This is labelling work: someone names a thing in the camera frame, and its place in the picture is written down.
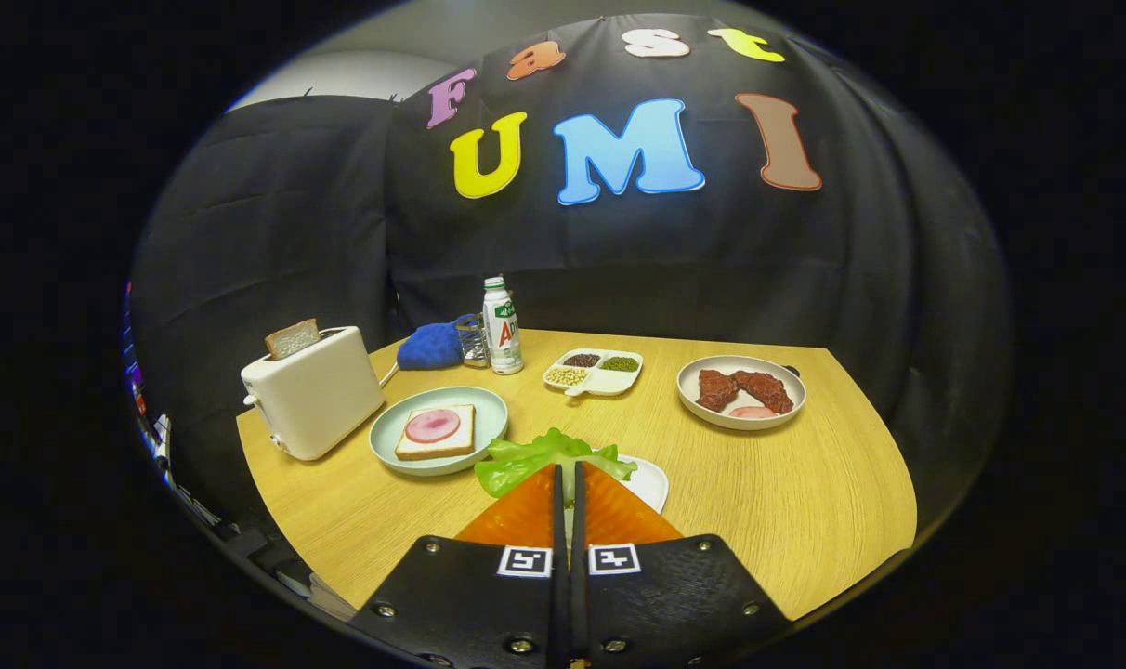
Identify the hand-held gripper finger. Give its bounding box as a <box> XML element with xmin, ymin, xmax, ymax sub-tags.
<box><xmin>351</xmin><ymin>463</ymin><xmax>573</xmax><ymax>669</ymax></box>
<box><xmin>572</xmin><ymin>460</ymin><xmax>794</xmax><ymax>669</ymax></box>

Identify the green lettuce leaf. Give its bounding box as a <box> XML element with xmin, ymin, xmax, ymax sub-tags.
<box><xmin>474</xmin><ymin>427</ymin><xmax>638</xmax><ymax>499</ymax></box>

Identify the toasted bread slice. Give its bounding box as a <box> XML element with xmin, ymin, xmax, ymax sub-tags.
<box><xmin>265</xmin><ymin>319</ymin><xmax>322</xmax><ymax>361</ymax></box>

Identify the white squarish plate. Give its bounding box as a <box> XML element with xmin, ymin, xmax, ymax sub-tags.
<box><xmin>563</xmin><ymin>453</ymin><xmax>670</xmax><ymax>517</ymax></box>

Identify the light green plate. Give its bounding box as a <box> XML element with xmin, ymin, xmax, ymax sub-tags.
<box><xmin>369</xmin><ymin>387</ymin><xmax>509</xmax><ymax>478</ymax></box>

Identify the white bread slice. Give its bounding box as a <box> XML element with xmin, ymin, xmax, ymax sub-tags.
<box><xmin>395</xmin><ymin>403</ymin><xmax>477</xmax><ymax>462</ymax></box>

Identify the round white meat plate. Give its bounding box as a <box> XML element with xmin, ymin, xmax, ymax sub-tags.
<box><xmin>676</xmin><ymin>355</ymin><xmax>807</xmax><ymax>432</ymax></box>

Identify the white divided dish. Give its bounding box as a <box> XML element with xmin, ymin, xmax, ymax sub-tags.
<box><xmin>542</xmin><ymin>348</ymin><xmax>645</xmax><ymax>399</ymax></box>

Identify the dark red meat slice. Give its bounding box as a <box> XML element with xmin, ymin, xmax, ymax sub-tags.
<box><xmin>696</xmin><ymin>369</ymin><xmax>740</xmax><ymax>413</ymax></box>
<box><xmin>732</xmin><ymin>370</ymin><xmax>795</xmax><ymax>415</ymax></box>

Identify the metal mesh utensil holder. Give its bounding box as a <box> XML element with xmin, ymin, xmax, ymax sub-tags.
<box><xmin>458</xmin><ymin>316</ymin><xmax>491</xmax><ymax>369</ymax></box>

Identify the white drink bottle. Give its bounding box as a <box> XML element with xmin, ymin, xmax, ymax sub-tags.
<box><xmin>482</xmin><ymin>275</ymin><xmax>525</xmax><ymax>376</ymax></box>

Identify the blue cloth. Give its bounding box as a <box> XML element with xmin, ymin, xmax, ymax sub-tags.
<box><xmin>397</xmin><ymin>314</ymin><xmax>480</xmax><ymax>372</ymax></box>

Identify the white toaster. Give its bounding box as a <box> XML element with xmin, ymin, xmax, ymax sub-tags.
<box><xmin>241</xmin><ymin>325</ymin><xmax>401</xmax><ymax>463</ymax></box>

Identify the black backdrop cloth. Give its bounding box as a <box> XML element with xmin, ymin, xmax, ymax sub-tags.
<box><xmin>128</xmin><ymin>11</ymin><xmax>1012</xmax><ymax>558</ymax></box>

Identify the colourful clutter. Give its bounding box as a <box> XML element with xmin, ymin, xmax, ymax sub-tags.
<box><xmin>122</xmin><ymin>283</ymin><xmax>174</xmax><ymax>489</ymax></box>

